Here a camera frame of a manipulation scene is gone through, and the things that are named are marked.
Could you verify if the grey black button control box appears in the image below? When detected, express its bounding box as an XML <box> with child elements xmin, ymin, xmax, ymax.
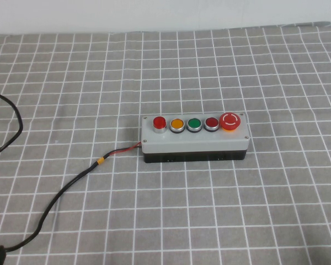
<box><xmin>140</xmin><ymin>112</ymin><xmax>250</xmax><ymax>164</ymax></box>

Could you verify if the yellow push button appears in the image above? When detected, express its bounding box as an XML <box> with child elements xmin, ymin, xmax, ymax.
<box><xmin>169</xmin><ymin>118</ymin><xmax>186</xmax><ymax>135</ymax></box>

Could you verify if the green push button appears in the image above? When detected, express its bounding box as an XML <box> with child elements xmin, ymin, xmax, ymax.
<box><xmin>186</xmin><ymin>118</ymin><xmax>203</xmax><ymax>134</ymax></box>

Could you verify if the dark red push button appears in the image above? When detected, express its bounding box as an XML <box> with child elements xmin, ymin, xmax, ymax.
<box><xmin>203</xmin><ymin>116</ymin><xmax>220</xmax><ymax>133</ymax></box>

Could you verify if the red mushroom emergency stop button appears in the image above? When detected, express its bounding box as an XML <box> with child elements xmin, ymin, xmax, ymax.
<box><xmin>218</xmin><ymin>112</ymin><xmax>242</xmax><ymax>133</ymax></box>

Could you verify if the red indicator lamp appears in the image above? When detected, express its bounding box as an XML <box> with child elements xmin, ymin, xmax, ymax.
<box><xmin>152</xmin><ymin>116</ymin><xmax>167</xmax><ymax>134</ymax></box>

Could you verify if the grey white checked tablecloth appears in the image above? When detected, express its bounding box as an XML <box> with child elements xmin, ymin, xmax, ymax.
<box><xmin>0</xmin><ymin>21</ymin><xmax>331</xmax><ymax>265</ymax></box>

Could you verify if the black cable with red wire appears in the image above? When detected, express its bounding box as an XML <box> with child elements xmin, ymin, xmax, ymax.
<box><xmin>4</xmin><ymin>141</ymin><xmax>143</xmax><ymax>252</ymax></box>

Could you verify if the plain black cable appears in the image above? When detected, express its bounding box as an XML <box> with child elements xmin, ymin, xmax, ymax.
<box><xmin>0</xmin><ymin>91</ymin><xmax>24</xmax><ymax>161</ymax></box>

